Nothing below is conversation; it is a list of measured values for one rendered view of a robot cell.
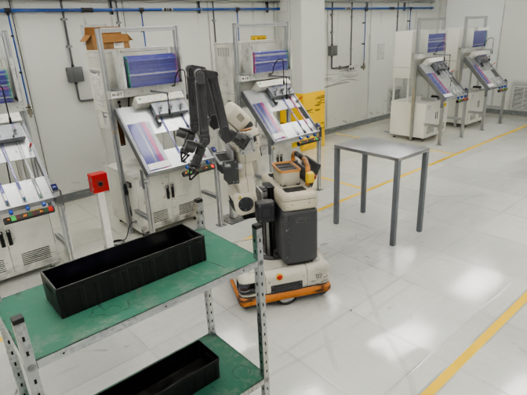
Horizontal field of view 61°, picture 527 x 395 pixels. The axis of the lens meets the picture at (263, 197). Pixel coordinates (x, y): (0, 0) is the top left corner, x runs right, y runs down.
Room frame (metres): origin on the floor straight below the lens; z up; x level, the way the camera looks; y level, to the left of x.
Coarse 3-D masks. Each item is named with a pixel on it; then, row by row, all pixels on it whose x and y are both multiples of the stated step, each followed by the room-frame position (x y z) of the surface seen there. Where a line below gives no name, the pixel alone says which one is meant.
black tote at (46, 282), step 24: (144, 240) 1.62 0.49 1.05; (168, 240) 1.69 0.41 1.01; (192, 240) 1.57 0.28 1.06; (72, 264) 1.44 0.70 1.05; (96, 264) 1.49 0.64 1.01; (120, 264) 1.55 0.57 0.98; (144, 264) 1.44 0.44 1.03; (168, 264) 1.50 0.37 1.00; (192, 264) 1.57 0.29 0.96; (48, 288) 1.32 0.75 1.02; (72, 288) 1.28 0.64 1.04; (96, 288) 1.33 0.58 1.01; (120, 288) 1.38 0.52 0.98; (72, 312) 1.27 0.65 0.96
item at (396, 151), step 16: (336, 144) 4.02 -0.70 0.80; (352, 144) 3.99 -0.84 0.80; (368, 144) 3.97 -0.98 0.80; (384, 144) 3.94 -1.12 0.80; (400, 144) 3.91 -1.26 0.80; (336, 160) 4.00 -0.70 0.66; (400, 160) 3.49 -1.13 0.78; (336, 176) 3.99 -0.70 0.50; (336, 192) 3.99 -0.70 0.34; (336, 208) 3.99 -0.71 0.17; (416, 224) 3.76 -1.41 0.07
